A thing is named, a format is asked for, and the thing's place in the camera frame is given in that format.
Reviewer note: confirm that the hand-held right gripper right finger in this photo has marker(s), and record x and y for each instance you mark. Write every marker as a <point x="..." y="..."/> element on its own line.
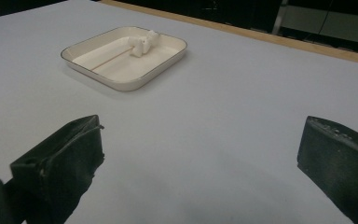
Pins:
<point x="338" y="161"/>

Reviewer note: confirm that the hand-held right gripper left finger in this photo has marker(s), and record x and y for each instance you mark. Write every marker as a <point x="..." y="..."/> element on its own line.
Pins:
<point x="65" y="161"/>

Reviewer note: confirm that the cream square tray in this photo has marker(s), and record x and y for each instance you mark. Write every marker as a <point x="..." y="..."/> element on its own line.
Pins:
<point x="118" y="67"/>

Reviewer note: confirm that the marshmallow skewer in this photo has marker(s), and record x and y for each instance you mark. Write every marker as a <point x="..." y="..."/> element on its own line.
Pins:
<point x="141" y="46"/>

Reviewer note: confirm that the metal stand leg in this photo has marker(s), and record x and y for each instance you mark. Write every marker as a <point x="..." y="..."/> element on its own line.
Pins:
<point x="278" y="17"/>

